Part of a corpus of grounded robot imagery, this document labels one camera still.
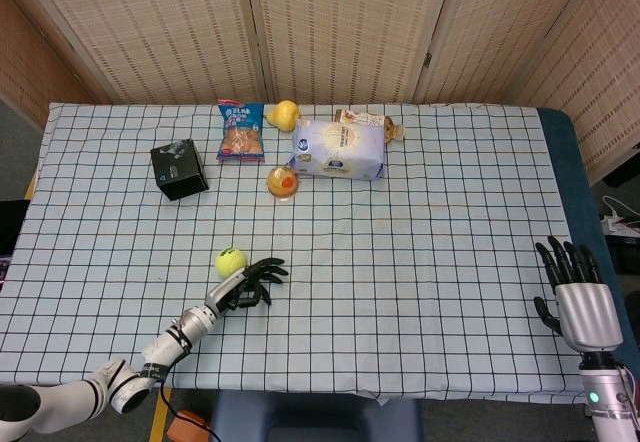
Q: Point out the orange fruit jelly cup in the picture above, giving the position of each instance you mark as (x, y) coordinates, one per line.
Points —
(282, 182)

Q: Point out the beige woven folding screen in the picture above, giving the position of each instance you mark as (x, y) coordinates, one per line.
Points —
(150, 27)

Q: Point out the orange floor object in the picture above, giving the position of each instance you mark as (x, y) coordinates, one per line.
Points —
(187, 427)

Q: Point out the blue bread snack bag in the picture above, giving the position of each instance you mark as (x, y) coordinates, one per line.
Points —
(242, 134)

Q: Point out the yellow pear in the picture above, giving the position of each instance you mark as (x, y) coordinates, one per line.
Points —
(282, 114)

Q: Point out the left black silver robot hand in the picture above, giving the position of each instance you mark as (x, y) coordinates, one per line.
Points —
(227, 287)

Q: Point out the black flat object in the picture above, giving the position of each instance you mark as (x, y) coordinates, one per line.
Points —
(12, 227)

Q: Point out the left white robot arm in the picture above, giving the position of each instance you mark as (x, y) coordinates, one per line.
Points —
(165, 344)

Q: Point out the yellow tennis ball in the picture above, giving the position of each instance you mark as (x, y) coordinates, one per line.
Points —
(230, 261)

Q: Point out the small black box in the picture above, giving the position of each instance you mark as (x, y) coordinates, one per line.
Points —
(180, 172)

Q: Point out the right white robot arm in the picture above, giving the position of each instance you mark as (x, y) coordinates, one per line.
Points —
(610, 404)

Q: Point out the black equipment case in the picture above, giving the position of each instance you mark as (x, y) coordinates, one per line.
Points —
(627, 259)

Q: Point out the light blue checked tablecloth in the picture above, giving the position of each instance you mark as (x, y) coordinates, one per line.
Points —
(400, 262)

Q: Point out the brown snack package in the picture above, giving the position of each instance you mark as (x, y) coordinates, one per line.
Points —
(360, 116)

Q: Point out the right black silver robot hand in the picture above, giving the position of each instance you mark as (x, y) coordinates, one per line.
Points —
(587, 314)

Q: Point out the pale blue tissue pack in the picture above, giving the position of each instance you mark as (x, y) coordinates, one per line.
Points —
(340, 149)

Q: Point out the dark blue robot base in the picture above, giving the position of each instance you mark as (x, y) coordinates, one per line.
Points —
(315, 417)

